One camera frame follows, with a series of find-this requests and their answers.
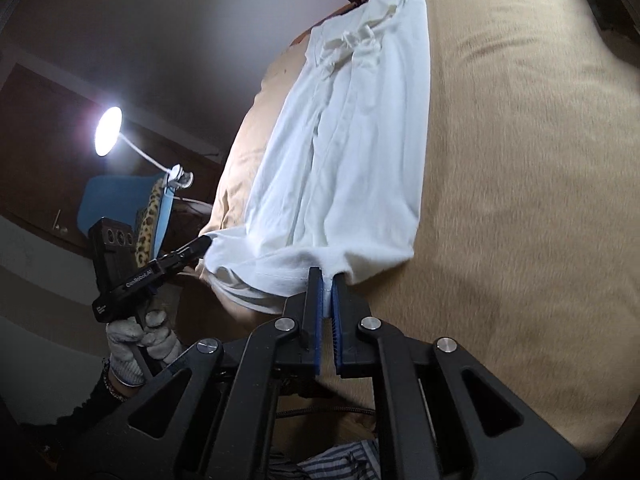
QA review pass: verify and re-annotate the blue chair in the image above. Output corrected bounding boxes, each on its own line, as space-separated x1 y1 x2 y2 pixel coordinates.
78 175 177 257

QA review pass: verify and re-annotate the beige blanket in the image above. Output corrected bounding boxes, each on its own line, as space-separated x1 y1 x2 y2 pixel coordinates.
176 0 640 463

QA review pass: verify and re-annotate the person's left hand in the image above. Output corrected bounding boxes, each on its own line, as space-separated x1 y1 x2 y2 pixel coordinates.
106 309 182 388

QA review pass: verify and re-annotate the leopard print cloth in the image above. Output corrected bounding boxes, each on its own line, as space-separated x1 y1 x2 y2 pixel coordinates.
135 178 168 267

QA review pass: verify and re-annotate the white garment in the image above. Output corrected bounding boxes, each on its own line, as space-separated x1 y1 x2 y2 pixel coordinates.
201 0 432 317

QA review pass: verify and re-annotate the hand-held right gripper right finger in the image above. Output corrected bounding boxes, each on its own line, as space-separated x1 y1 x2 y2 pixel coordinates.
332 272 587 480

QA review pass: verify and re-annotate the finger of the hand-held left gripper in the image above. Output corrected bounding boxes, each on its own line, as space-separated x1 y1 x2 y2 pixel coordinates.
155 236 213 277

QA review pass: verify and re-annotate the white clip-on lamp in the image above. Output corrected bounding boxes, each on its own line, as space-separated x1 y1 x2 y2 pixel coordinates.
94 107 196 192

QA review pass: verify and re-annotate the striped clothing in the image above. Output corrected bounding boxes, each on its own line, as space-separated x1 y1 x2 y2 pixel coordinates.
268 439 383 480

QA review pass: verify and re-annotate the person's left forearm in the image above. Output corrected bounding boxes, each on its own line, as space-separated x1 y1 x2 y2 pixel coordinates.
20 357 146 466

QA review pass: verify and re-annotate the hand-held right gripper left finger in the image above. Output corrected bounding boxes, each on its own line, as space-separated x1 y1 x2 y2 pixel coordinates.
59 267 323 480

